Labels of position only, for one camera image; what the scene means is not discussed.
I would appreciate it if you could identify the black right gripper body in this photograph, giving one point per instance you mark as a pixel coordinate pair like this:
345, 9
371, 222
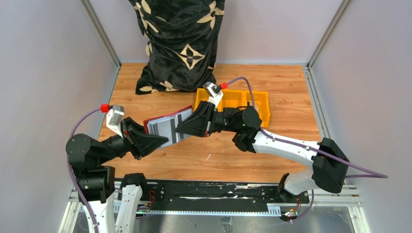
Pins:
217, 121

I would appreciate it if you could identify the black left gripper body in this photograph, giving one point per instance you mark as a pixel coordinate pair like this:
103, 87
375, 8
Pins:
127, 138

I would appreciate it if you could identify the red leather card holder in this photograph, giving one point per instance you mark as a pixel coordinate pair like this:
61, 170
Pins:
166, 126

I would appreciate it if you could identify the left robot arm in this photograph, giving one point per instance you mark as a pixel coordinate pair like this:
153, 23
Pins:
95, 183

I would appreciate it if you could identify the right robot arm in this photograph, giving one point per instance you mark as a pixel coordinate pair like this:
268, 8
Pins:
325, 161

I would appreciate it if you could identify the yellow three-compartment bin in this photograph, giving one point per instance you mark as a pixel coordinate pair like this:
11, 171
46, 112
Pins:
236, 98

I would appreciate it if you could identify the black floral blanket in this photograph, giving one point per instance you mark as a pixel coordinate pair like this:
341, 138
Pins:
182, 43

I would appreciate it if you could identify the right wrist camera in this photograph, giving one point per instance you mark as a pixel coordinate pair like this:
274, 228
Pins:
215, 93

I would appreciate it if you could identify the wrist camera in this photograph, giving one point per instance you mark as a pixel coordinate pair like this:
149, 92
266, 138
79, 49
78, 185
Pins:
215, 93
114, 118

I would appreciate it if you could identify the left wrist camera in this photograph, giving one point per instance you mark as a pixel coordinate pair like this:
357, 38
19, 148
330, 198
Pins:
114, 118

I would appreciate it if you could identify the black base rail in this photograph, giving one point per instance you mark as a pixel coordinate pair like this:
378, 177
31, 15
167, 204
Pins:
228, 198

